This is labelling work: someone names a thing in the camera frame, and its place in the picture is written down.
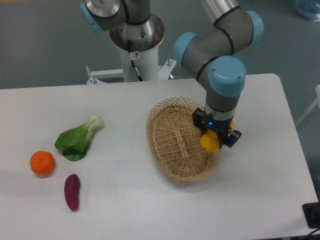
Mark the black device at table edge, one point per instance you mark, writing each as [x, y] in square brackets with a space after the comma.
[312, 214]

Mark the blue object top right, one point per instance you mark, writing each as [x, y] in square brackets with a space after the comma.
[309, 9]

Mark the orange tangerine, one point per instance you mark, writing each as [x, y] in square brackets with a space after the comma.
[42, 163]

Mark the white frame at right edge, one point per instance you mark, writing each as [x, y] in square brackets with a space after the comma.
[316, 102]

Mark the purple sweet potato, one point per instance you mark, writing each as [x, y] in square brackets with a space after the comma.
[72, 191]

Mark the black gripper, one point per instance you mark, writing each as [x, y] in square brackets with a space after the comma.
[222, 128]

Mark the woven wicker basket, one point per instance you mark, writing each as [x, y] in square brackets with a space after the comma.
[175, 142]

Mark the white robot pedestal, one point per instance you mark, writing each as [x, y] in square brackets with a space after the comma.
[138, 47]

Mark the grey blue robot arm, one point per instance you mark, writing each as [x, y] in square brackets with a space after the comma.
[209, 59]

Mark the green bok choy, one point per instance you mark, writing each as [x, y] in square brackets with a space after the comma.
[74, 143]

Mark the yellow mango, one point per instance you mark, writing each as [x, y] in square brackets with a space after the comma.
[209, 141]

